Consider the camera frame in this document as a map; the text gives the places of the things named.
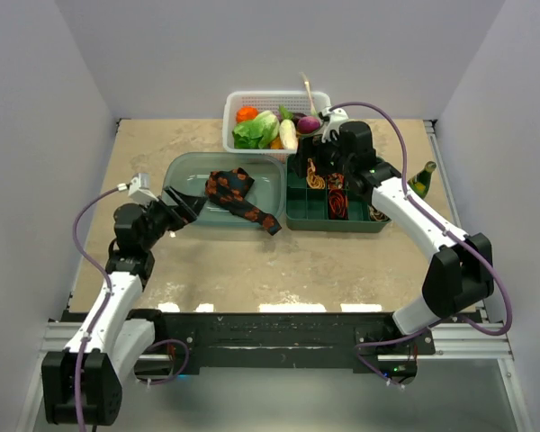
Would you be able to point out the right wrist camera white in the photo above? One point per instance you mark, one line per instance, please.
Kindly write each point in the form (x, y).
(331, 121)

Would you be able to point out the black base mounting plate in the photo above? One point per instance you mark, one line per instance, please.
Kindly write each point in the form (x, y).
(283, 340)

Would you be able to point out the brown patterned rolled tie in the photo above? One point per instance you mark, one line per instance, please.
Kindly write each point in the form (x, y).
(377, 216)

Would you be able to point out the dark red patterned rolled tie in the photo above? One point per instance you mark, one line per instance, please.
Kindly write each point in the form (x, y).
(335, 181)

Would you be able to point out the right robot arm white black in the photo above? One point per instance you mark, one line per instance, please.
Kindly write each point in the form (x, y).
(457, 276)

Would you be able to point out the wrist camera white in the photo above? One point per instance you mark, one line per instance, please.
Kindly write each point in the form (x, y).
(331, 121)
(139, 190)

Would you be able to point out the green compartment organizer tray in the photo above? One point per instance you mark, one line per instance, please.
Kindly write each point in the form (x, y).
(307, 209)

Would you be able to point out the white perforated basket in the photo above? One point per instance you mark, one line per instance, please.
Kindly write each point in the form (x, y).
(294, 100)

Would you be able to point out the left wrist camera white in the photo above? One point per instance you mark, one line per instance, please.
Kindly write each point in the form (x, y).
(139, 190)

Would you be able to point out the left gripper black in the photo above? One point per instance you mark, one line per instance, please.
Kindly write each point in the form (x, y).
(187, 209)

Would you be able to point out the purple turnip toy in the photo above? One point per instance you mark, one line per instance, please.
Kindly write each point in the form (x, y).
(308, 124)

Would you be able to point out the green glass bottle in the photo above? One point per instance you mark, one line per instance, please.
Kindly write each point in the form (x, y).
(420, 183)

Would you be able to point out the clear teal plastic bin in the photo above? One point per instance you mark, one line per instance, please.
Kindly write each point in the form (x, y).
(188, 174)

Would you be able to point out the white green onion toy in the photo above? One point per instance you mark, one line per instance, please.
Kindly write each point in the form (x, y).
(307, 86)

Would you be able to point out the yellow rolled tie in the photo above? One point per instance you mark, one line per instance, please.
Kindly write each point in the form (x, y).
(314, 181)

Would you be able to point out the red black rolled tie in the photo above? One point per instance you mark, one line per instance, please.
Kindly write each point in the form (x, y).
(337, 204)

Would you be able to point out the dark floral orange tie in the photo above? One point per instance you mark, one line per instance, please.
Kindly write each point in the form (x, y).
(228, 190)

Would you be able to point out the white radish toy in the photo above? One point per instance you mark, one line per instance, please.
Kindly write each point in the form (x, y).
(288, 135)

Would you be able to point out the green lettuce toy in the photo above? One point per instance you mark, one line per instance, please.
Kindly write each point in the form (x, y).
(257, 133)

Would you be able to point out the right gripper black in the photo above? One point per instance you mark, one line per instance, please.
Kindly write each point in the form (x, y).
(310, 147)

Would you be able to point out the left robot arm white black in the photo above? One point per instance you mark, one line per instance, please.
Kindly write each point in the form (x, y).
(82, 382)

